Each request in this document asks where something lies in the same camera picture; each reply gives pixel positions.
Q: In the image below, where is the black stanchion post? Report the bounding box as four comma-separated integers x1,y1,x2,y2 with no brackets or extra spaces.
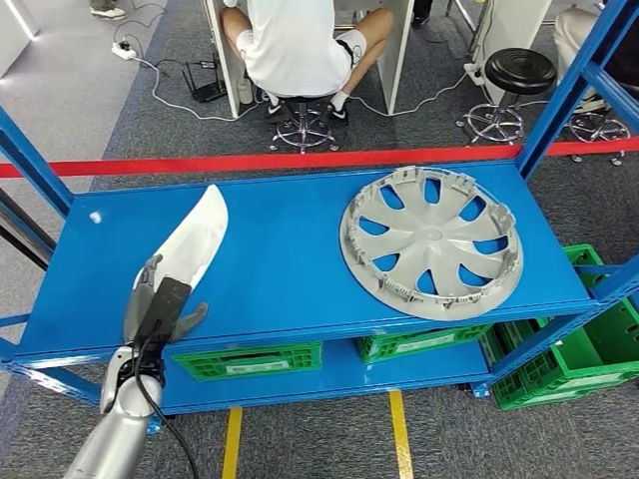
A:
0,223,50,273

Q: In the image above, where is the chrome base swivel stool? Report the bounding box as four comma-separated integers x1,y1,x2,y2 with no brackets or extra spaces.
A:
269,97,341,156

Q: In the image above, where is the grey plastic wheel cover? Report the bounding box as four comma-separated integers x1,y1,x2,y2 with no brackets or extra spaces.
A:
338,166,524,323

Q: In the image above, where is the black router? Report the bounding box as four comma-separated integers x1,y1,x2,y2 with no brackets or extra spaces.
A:
180,54,228,105

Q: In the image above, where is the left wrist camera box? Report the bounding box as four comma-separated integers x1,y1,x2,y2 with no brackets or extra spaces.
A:
134,275,193,351

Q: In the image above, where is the person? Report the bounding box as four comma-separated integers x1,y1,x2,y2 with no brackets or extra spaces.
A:
220,0,395,127
552,6,639,115
90,0,128,21

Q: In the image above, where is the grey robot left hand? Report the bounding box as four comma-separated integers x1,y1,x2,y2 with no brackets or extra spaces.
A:
123,253,209,346

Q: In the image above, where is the red barrier belt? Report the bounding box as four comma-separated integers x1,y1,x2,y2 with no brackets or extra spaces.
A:
0,137,639,181

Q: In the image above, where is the white curved plastic part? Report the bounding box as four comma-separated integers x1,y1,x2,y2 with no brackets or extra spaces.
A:
134,184,230,293

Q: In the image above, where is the white floor cable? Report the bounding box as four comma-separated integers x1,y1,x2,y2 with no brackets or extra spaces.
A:
348,71,473,119
131,56,273,125

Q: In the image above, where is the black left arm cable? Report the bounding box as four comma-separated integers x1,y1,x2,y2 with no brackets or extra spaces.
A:
133,320,202,479

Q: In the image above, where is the chrome stanchion post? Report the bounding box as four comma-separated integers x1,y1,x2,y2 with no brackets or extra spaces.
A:
0,187,57,260

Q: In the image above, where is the black round stool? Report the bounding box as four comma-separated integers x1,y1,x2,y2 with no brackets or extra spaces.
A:
567,109,631,168
455,47,558,148

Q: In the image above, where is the blue metal shelf rack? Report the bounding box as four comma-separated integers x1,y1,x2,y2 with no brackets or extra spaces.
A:
0,0,639,421

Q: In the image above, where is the white cabinet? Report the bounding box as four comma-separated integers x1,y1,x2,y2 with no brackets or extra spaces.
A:
0,0,40,79

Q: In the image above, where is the white bottle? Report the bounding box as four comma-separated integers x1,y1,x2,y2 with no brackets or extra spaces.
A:
236,68,255,107

